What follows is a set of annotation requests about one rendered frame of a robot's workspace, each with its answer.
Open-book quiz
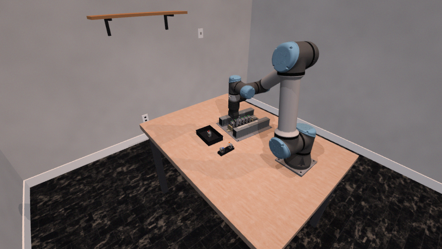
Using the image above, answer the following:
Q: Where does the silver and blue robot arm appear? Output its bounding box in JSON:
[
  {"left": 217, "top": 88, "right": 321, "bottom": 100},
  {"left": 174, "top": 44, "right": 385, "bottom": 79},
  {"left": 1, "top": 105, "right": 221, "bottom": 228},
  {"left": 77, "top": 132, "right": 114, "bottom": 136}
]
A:
[{"left": 228, "top": 41, "right": 319, "bottom": 170}]

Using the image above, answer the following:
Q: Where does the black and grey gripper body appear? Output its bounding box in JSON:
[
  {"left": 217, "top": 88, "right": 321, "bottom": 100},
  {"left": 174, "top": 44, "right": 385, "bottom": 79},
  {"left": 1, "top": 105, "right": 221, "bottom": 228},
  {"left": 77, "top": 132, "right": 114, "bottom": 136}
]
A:
[{"left": 228, "top": 94, "right": 246, "bottom": 119}]

